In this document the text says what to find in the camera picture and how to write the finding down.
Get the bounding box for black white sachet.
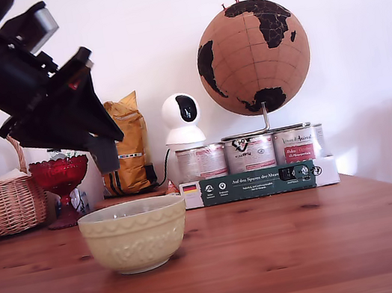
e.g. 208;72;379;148
46;146;65;162

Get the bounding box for white blue printed packet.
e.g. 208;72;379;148
69;186;91;215

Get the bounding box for white dome security camera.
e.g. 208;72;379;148
156;90;207;149

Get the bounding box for red glass pedestal bowl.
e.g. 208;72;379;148
27;152;100;233

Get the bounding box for tin can, white red label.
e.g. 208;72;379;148
174;142;230;185

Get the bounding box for small orange triangular packet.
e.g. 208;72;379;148
164;179;182;197

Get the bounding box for cork globe ball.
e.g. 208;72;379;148
187;0;321;126

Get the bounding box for wicker basket with handle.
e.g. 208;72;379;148
0;116;53;238

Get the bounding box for metal globe stand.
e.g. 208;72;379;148
215;95;310;144

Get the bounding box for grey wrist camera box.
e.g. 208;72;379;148
0;0;64;62

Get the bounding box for tin can, red panel label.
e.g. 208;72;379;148
271;122;329;167

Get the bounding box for green white cardboard tray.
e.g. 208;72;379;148
177;154;341;212

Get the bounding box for tin can, black logo label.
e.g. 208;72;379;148
222;132;278;176

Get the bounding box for yellow coffee bag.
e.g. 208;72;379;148
88;90;159;200

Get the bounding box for pale green ceramic bowl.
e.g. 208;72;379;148
76;191;197;283

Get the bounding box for black camera power cable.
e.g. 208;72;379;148
150;148;177;189

